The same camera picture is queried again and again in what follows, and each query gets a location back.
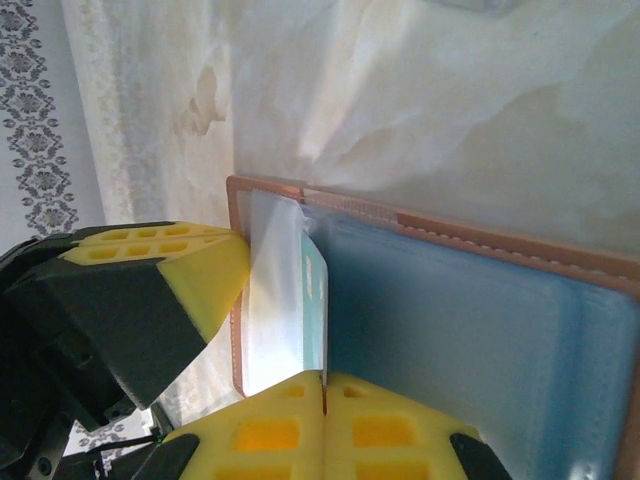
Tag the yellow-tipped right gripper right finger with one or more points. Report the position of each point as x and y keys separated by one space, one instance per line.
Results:
x=390 y=435

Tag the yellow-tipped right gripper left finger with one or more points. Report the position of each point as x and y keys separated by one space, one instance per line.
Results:
x=260 y=435

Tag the teal plastic card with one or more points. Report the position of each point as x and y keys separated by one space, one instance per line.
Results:
x=315 y=310

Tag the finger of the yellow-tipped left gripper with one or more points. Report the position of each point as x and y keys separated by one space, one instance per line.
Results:
x=125 y=234
x=150 y=310

